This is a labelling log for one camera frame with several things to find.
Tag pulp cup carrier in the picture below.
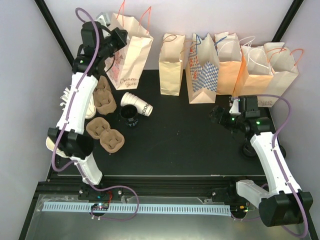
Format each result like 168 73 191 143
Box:
86 117 125 154
93 76 117 115

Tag Cream Bear paper bag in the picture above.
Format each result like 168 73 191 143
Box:
105 2 154 91

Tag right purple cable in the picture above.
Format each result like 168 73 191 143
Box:
231 94 310 238

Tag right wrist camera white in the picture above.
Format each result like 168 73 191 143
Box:
229 98 241 116

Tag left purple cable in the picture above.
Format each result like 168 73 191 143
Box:
51 7 140 222

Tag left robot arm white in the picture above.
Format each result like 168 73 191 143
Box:
47 21 128 200

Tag plain beige paper bag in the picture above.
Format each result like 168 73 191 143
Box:
158 33 186 96

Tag orange bag white handles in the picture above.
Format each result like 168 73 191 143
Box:
214 31 242 95

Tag white wrapped straws bundle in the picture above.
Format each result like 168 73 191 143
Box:
59 87 70 107

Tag pale blue cable duct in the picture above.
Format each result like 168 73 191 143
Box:
42 202 231 217

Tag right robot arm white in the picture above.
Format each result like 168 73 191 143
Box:
209 95 313 227

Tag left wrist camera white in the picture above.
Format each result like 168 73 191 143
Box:
96 12 111 27

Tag blue checkered paper bag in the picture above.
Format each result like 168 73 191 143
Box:
185 33 220 104

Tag orange bag behind right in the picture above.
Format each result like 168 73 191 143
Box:
232 36 274 97

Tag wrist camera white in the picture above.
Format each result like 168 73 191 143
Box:
96 12 111 27
229 98 241 116

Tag purple cable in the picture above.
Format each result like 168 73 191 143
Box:
231 94 310 238
51 7 140 222

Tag right Cream Bear bag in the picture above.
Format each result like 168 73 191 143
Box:
257 42 304 108

